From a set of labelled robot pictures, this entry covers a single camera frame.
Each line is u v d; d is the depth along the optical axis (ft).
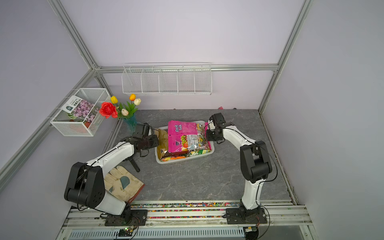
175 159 2.71
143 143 2.43
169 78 3.20
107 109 2.31
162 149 2.83
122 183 2.76
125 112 2.65
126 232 2.37
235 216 2.43
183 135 2.92
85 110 2.46
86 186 1.43
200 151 2.79
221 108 4.07
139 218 2.43
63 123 2.27
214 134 2.69
